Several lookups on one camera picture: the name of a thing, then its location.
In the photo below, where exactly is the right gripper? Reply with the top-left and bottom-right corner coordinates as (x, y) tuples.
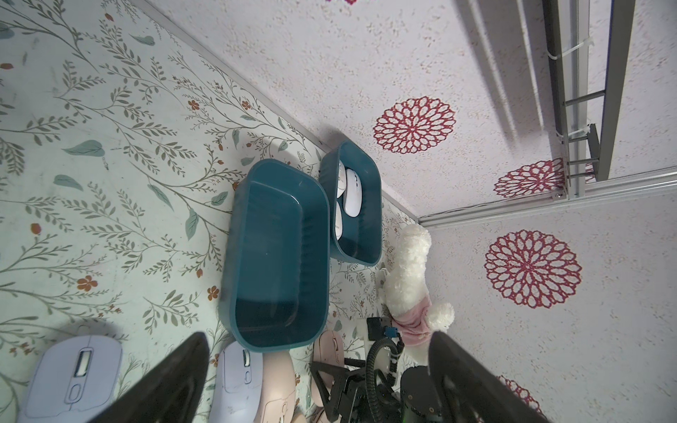
(310, 361), (401, 422)

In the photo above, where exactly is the purple mouse centre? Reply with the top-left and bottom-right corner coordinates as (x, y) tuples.
(208, 341), (263, 423)

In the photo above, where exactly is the white mouse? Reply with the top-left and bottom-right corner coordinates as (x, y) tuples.
(344, 168), (363, 218)
(336, 161), (347, 198)
(334, 203), (344, 241)

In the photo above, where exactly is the white plush toy pink dress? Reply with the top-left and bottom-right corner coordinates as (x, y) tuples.
(381, 224), (455, 366)

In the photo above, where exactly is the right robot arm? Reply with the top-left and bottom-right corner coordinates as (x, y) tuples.
(310, 338), (443, 422)

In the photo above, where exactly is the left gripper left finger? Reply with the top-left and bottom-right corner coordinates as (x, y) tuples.
(92, 331), (210, 422)

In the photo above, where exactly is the dark wall shelf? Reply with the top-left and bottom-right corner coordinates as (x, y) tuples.
(542, 1), (636, 200)

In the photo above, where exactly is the purple mouse upright left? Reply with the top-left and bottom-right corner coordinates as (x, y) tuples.
(17, 335), (123, 422)

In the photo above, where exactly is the teal storage box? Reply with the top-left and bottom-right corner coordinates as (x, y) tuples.
(319, 139), (383, 266)
(219, 160), (330, 353)

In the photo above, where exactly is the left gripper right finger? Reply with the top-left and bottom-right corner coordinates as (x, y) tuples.
(428, 331), (547, 423)

